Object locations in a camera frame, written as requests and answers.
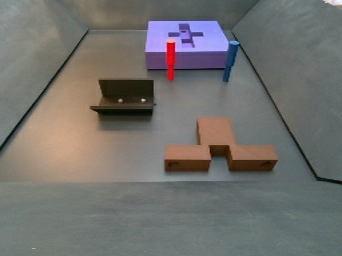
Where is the black L-shaped fixture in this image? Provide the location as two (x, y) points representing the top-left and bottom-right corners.
(90, 78), (156, 115)

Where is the purple board with cross slot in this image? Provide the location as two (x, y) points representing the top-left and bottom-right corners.
(145, 21), (229, 70)

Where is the brown T-shaped block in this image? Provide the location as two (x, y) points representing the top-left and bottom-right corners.
(165, 117), (278, 171)

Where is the red peg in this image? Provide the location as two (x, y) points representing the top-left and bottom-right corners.
(168, 39), (176, 81)

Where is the blue peg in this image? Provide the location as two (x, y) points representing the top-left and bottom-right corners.
(224, 40), (240, 82)

